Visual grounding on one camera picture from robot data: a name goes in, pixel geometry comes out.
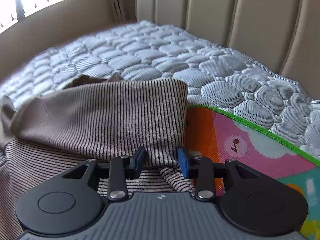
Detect beige curtain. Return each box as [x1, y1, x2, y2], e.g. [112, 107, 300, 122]
[109, 0, 138, 26]

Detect white quilted mattress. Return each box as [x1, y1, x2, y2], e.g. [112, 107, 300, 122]
[1, 21, 319, 165]

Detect colourful cartoon play mat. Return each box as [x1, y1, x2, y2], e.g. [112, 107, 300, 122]
[185, 107, 319, 239]

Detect brown striped knit garment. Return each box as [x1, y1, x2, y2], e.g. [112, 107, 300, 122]
[1, 79, 195, 239]

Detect beige padded headboard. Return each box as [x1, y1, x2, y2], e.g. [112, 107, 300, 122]
[134, 0, 320, 81]

